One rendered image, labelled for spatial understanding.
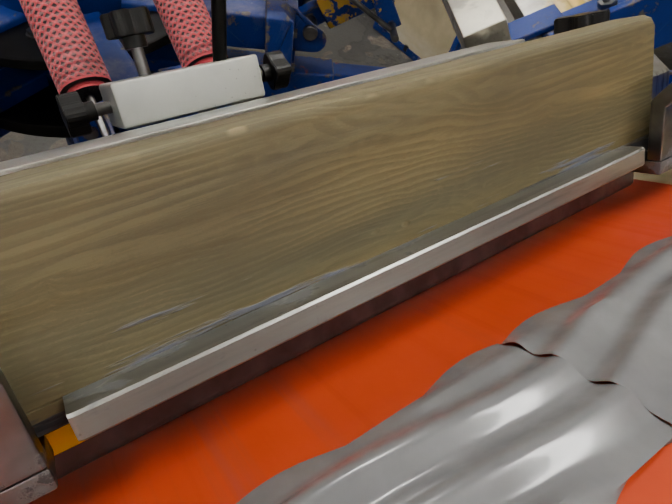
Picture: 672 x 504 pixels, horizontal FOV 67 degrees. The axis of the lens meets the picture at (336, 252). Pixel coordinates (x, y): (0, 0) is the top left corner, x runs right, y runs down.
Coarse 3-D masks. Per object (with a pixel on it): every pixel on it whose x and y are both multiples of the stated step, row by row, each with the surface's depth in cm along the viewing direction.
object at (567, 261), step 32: (640, 192) 32; (576, 224) 30; (608, 224) 29; (640, 224) 28; (512, 256) 27; (544, 256) 27; (576, 256) 26; (608, 256) 26; (448, 288) 25; (480, 288) 25; (512, 288) 24; (544, 288) 24; (576, 288) 23; (480, 320) 22; (512, 320) 22
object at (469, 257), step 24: (600, 192) 30; (552, 216) 28; (504, 240) 26; (456, 264) 25; (408, 288) 24; (360, 312) 22; (312, 336) 21; (264, 360) 20; (288, 360) 21; (216, 384) 19; (240, 384) 20; (168, 408) 18; (192, 408) 19; (120, 432) 18; (144, 432) 18; (72, 456) 17; (96, 456) 17
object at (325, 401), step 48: (336, 336) 23; (384, 336) 23; (432, 336) 22; (480, 336) 21; (288, 384) 21; (336, 384) 20; (384, 384) 20; (432, 384) 19; (192, 432) 19; (240, 432) 19; (288, 432) 18; (336, 432) 18; (96, 480) 18; (144, 480) 17; (192, 480) 17; (240, 480) 16
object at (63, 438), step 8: (296, 336) 21; (56, 432) 17; (64, 432) 17; (72, 432) 17; (48, 440) 16; (56, 440) 17; (64, 440) 17; (72, 440) 17; (56, 448) 17; (64, 448) 17
